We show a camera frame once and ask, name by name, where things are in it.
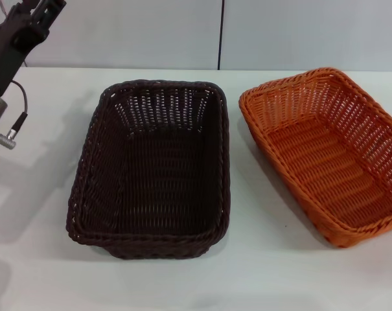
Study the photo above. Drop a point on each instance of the dark brown wicker basket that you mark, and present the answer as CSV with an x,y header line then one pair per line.
x,y
163,181

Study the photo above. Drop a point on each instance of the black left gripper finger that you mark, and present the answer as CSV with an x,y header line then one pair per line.
x,y
57,8
37,9

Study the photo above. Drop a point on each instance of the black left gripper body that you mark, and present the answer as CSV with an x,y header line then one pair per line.
x,y
7,48

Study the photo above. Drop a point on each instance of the black vertical wall strip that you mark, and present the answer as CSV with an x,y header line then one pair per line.
x,y
220,34

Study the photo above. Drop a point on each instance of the orange wicker basket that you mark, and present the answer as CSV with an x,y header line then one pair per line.
x,y
325,168

